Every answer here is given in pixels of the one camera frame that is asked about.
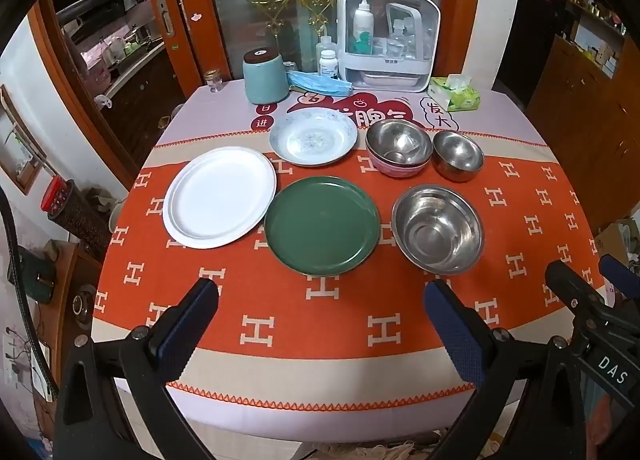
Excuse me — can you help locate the clear plastic bottle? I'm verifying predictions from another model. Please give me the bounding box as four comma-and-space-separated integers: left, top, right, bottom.
386, 20, 406, 59

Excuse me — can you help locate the large steel bowl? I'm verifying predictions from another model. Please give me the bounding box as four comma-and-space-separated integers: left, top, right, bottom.
391, 184, 485, 276

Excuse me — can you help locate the small steel bowl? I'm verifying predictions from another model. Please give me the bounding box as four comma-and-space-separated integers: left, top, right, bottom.
432, 130, 485, 183

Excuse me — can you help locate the white oval plate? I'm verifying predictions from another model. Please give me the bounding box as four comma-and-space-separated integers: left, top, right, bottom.
162, 146, 277, 249

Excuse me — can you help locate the orange printed tablecloth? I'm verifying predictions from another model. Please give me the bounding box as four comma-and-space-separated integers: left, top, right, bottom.
90, 85, 608, 413

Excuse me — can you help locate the cardboard box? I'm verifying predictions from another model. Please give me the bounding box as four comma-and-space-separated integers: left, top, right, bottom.
595, 220, 640, 266

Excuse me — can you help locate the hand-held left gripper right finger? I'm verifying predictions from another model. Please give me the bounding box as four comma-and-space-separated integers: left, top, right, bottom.
424, 279, 588, 460

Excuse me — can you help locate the green round plate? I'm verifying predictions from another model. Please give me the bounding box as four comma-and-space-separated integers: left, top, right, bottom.
264, 176, 382, 276

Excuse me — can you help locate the teal canister with brown lid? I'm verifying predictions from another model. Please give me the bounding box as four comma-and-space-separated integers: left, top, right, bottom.
243, 48, 291, 105

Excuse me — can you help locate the white floral plate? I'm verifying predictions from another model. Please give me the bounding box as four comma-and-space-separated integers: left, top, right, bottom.
269, 107, 359, 167

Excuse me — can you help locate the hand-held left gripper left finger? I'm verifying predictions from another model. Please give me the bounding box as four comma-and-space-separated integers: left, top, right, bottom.
55, 277, 221, 460

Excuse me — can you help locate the blue face mask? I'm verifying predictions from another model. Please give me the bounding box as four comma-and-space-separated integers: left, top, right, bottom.
287, 71, 355, 95

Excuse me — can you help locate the wooden glass door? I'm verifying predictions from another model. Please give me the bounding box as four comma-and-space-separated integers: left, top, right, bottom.
135, 0, 486, 106

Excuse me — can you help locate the white storage box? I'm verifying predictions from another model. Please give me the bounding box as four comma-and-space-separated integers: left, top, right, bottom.
336, 0, 441, 91

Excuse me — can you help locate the brown wooden cabinet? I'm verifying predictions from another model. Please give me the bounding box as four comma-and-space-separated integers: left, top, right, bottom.
492, 35, 640, 236

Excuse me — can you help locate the green tissue pack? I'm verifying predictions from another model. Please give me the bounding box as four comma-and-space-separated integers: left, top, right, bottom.
428, 74, 481, 112

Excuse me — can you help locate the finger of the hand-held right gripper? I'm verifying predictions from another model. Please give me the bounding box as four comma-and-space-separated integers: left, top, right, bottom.
544, 260, 608, 326
599, 254, 640, 301

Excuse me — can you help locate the red lidded jar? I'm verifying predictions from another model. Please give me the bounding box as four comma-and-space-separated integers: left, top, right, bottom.
41, 175, 112, 252

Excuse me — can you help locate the black cable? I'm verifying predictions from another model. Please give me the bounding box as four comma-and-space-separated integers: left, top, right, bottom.
0, 187, 58, 393

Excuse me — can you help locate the pink steel bowl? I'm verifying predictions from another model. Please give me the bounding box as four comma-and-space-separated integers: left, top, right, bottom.
365, 119, 434, 177

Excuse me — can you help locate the framed picture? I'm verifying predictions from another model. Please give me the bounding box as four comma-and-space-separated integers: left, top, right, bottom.
0, 85, 47, 196

